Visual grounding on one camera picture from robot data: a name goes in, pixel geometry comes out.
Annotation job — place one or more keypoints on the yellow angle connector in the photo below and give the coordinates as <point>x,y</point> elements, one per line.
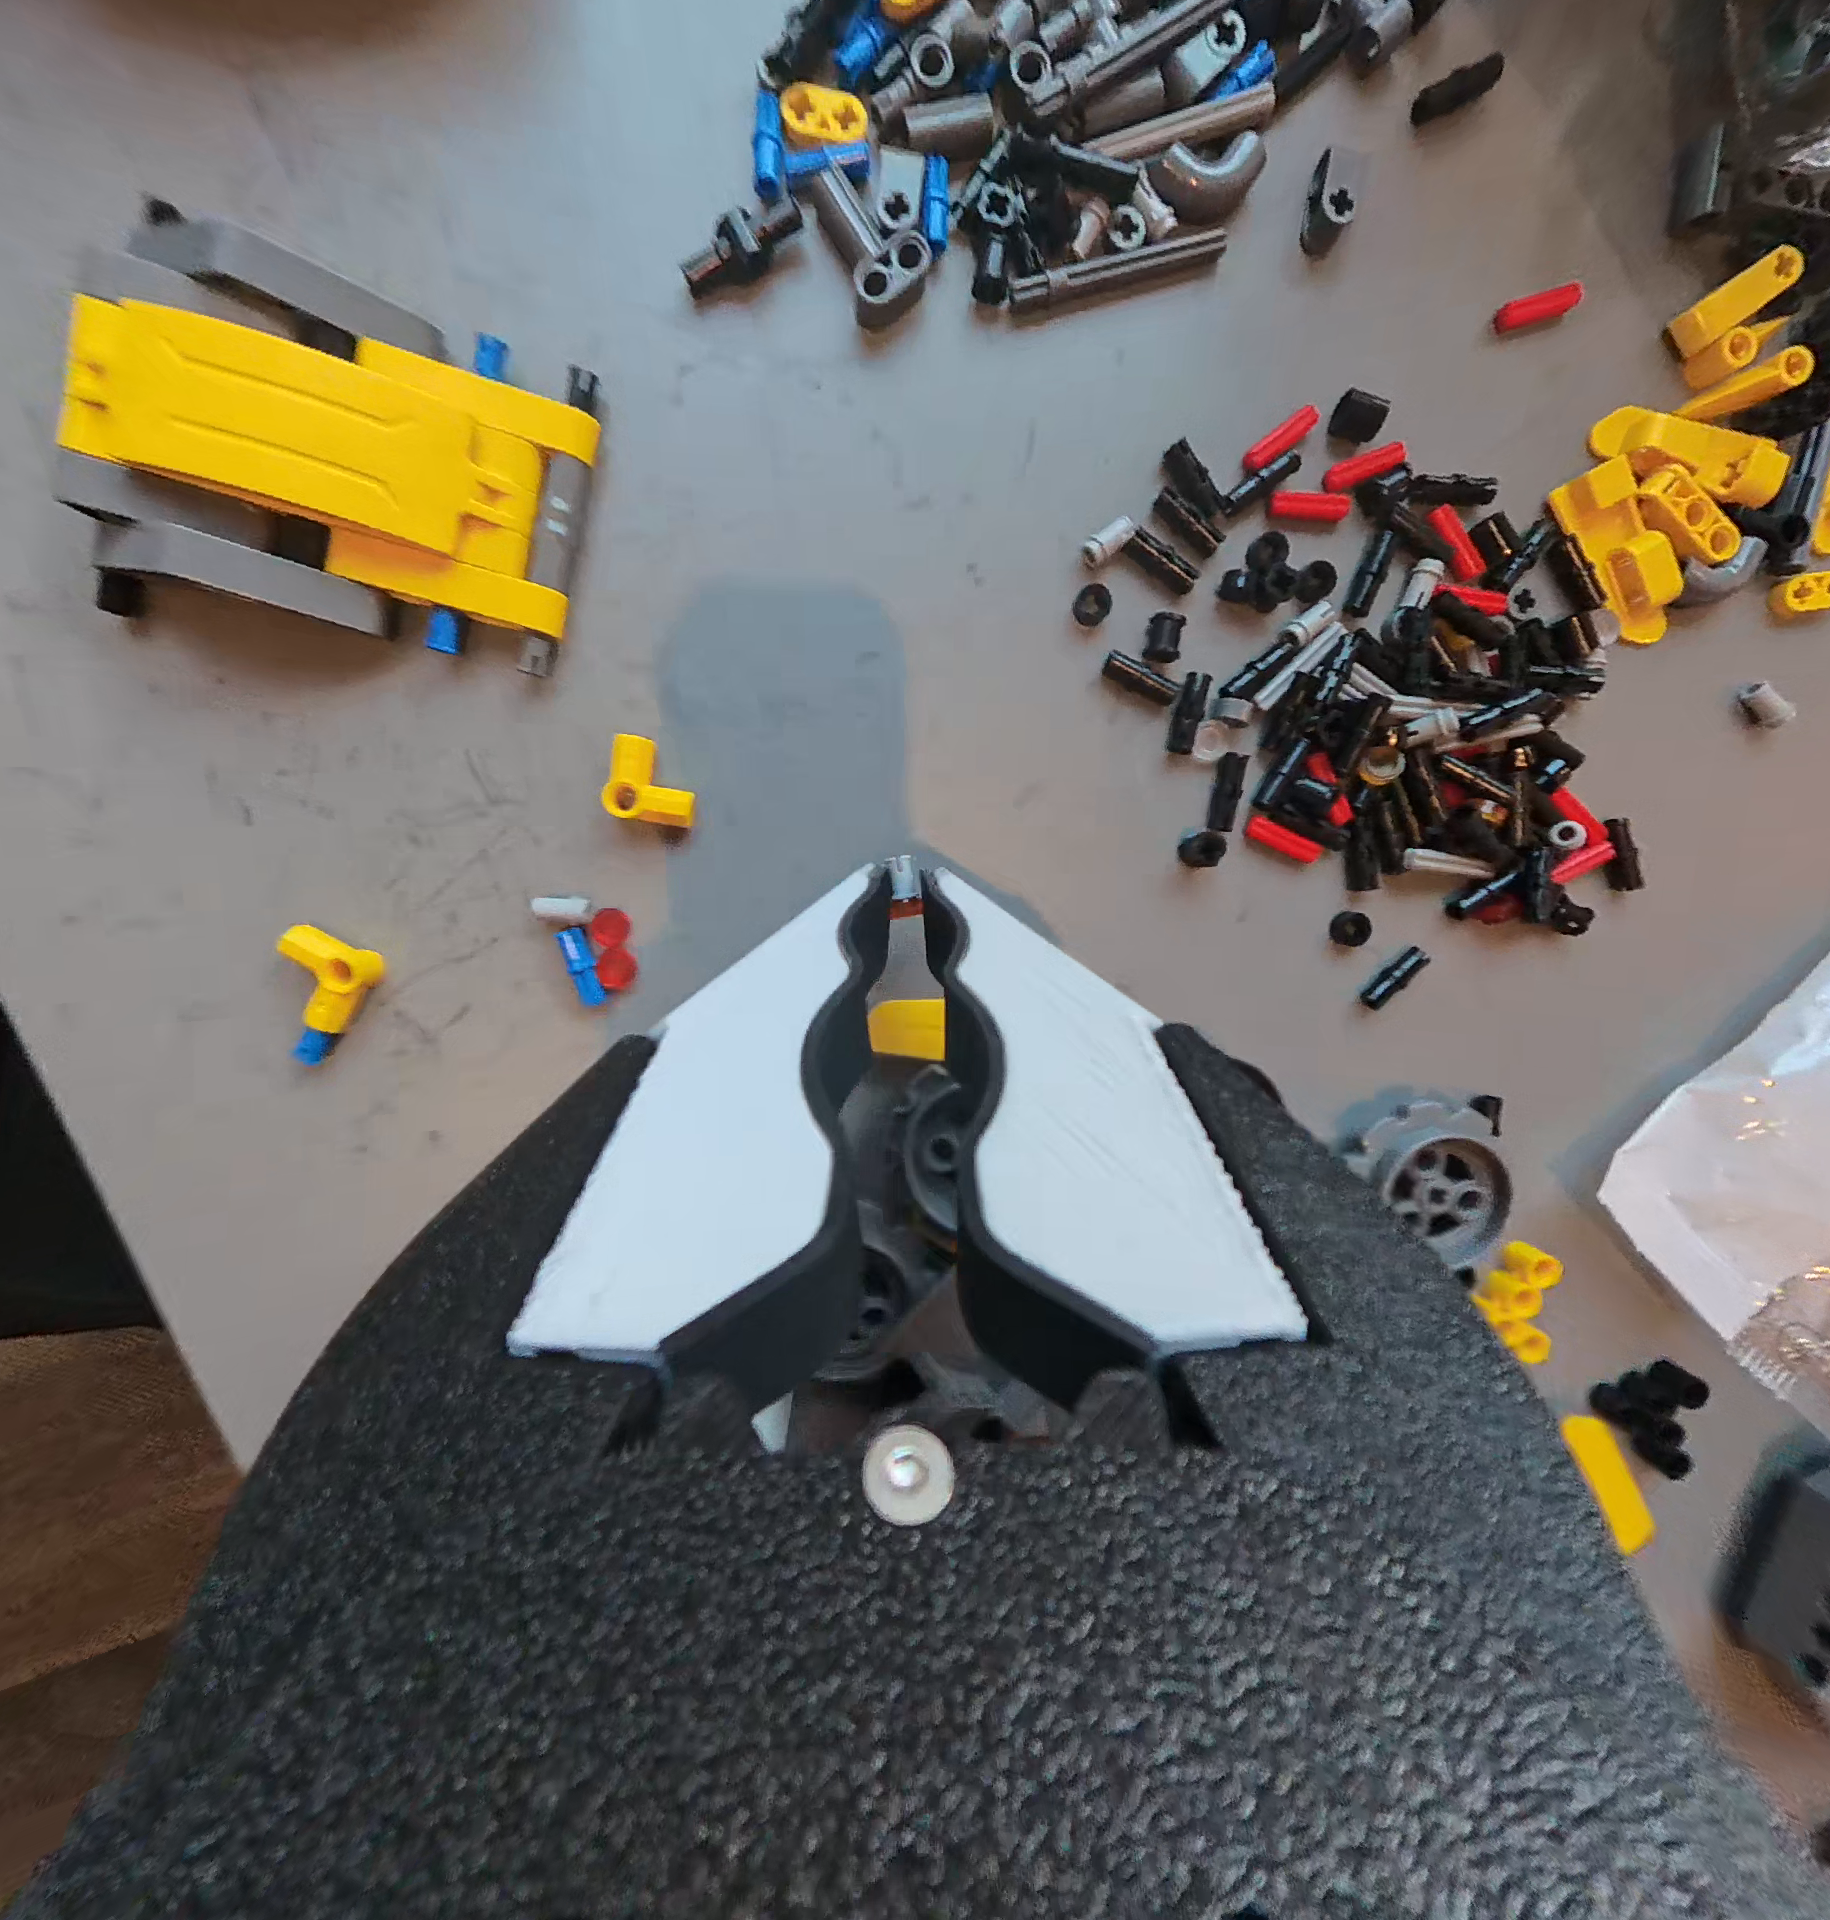
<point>339,969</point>
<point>631,788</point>

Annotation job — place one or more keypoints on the red round stud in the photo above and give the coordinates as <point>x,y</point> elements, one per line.
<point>617,969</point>
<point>611,927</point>

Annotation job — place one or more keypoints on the dark grey curved piece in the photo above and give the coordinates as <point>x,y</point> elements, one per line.
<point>1701,180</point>

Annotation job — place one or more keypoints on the black connector cluster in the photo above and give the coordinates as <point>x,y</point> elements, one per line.
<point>1650,1410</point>

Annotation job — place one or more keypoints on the light grey pin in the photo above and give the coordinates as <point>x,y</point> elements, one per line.
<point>561,906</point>

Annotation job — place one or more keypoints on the black elbow piece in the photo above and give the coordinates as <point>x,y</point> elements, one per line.
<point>1332,198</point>

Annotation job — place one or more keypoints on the yellow curved panel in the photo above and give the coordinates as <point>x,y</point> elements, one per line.
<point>909,1029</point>

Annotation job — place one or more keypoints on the black long pin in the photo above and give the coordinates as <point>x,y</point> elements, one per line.
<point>1455,86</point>

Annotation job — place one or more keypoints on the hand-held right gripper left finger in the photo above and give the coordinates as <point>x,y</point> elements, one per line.
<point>691,1184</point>

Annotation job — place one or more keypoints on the grey desk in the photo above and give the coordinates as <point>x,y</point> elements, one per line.
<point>854,495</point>

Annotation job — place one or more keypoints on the grey sprocket wheel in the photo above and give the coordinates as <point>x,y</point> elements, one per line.
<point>1440,1184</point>
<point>930,1155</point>

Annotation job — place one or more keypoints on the blue pin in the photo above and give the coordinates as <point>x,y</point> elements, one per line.
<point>578,964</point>
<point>313,1047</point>

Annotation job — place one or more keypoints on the grey battery box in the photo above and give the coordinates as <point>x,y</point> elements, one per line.
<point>1809,1575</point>

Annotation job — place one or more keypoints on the pile of yellow pieces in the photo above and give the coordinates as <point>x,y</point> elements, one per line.
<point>1680,495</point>

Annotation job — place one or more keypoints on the yellow beam chassis assembly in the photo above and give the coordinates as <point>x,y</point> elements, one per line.
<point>1515,1299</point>

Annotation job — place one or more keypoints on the red pin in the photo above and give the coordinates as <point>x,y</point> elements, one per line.
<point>1539,307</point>

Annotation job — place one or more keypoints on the yellow and grey brick assembly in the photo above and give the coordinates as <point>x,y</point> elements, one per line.
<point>285,421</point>

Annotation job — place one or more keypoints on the small light grey piece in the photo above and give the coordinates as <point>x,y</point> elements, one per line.
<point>1767,702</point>

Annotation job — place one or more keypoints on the pile of blue grey pieces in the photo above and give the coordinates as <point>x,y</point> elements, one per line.
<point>1004,134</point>

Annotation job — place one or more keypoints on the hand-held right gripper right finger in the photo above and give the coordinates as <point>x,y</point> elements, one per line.
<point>1124,1184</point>

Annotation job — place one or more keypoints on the black pin connector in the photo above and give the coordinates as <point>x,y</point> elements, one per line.
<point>1393,975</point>

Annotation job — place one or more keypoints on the pile of black red pieces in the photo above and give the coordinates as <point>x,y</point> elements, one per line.
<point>1410,691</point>

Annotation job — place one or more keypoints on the empty clear plastic bag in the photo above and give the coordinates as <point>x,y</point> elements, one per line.
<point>1754,1184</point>

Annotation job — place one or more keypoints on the black round bush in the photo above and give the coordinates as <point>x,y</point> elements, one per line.
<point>1350,927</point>
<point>1090,605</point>

